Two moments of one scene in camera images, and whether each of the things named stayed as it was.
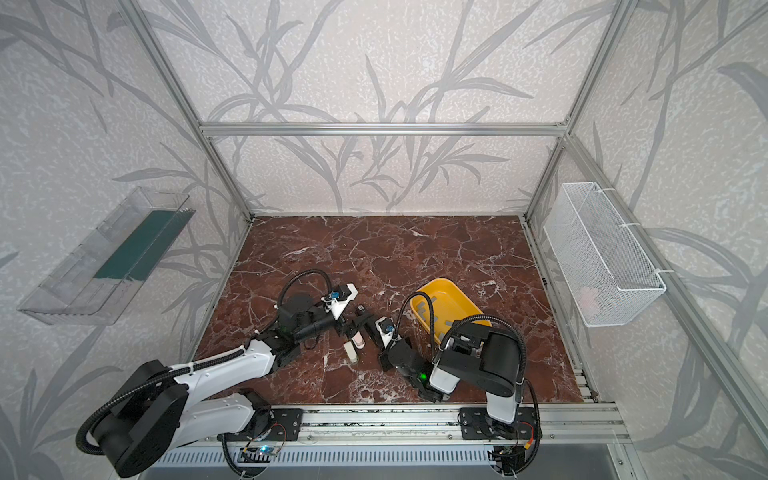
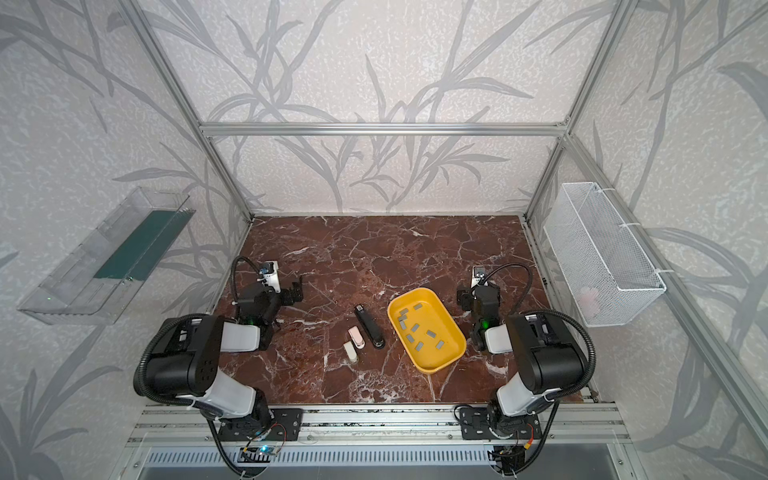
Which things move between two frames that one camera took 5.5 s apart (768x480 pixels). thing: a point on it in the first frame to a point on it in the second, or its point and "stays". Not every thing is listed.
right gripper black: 390,349 to 475,294
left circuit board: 261,454 stays
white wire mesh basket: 608,278 stays
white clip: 358,340 stays
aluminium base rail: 440,425 stays
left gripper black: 345,324 to 287,294
